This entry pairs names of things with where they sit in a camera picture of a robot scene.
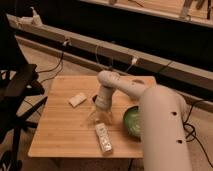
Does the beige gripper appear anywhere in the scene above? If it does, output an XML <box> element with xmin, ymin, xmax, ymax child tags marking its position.
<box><xmin>88</xmin><ymin>86</ymin><xmax>114</xmax><ymax>125</ymax></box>

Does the clear plastic bottle white label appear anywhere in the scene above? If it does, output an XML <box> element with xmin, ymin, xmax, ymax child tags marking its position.
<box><xmin>95</xmin><ymin>123</ymin><xmax>113</xmax><ymax>154</ymax></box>

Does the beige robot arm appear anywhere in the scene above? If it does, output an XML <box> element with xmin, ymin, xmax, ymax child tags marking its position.
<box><xmin>95</xmin><ymin>70</ymin><xmax>192</xmax><ymax>171</ymax></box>

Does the black rectangular block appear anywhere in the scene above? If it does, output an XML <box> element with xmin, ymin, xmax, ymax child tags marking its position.
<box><xmin>92</xmin><ymin>95</ymin><xmax>98</xmax><ymax>103</ymax></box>

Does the white rectangular sponge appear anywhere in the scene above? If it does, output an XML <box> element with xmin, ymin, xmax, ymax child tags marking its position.
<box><xmin>69</xmin><ymin>93</ymin><xmax>87</xmax><ymax>107</ymax></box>

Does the green round bowl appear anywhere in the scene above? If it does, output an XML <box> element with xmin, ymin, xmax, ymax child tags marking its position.
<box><xmin>123</xmin><ymin>106</ymin><xmax>140</xmax><ymax>138</ymax></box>

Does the black office chair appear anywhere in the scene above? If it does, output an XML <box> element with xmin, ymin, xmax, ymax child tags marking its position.
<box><xmin>0</xmin><ymin>11</ymin><xmax>47</xmax><ymax>171</ymax></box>

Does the wooden workbench in background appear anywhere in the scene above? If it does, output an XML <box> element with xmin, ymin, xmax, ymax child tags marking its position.
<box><xmin>81</xmin><ymin>0</ymin><xmax>213</xmax><ymax>28</ymax></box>

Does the black cable on floor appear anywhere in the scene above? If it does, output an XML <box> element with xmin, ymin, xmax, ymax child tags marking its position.
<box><xmin>35</xmin><ymin>39</ymin><xmax>72</xmax><ymax>84</ymax></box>

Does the long wooden beam rail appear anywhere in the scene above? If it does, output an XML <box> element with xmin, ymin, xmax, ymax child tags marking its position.
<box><xmin>7</xmin><ymin>14</ymin><xmax>213</xmax><ymax>96</ymax></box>

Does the white spray bottle on rail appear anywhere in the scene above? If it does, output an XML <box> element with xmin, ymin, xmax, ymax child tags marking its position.
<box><xmin>30</xmin><ymin>6</ymin><xmax>43</xmax><ymax>26</ymax></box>

